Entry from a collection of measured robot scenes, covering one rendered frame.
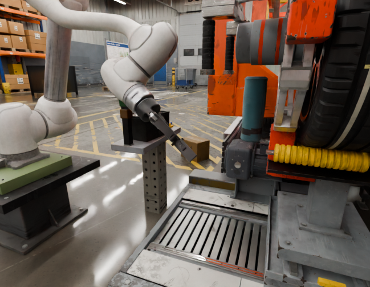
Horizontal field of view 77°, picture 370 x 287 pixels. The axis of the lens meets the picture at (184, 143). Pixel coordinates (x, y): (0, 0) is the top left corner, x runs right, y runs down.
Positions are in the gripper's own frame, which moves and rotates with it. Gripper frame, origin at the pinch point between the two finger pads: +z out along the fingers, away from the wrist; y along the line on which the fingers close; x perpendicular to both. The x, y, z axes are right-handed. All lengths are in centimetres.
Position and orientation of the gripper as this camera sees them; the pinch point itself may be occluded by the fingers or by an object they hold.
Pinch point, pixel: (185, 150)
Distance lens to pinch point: 70.3
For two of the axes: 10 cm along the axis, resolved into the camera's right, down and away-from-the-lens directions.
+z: 6.5, 7.0, -2.9
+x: 7.3, -6.9, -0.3
